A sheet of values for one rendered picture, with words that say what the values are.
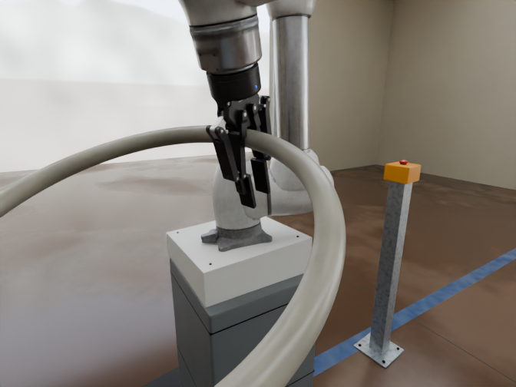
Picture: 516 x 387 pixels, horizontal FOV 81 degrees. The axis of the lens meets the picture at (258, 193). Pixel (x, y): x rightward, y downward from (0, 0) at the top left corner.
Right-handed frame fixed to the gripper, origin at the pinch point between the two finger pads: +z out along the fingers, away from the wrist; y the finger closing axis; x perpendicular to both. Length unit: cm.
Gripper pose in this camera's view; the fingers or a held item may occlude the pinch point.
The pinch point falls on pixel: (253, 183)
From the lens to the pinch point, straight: 54.1
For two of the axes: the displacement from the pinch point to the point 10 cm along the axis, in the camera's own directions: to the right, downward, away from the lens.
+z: 1.4, 7.9, 6.0
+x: 8.1, 2.5, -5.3
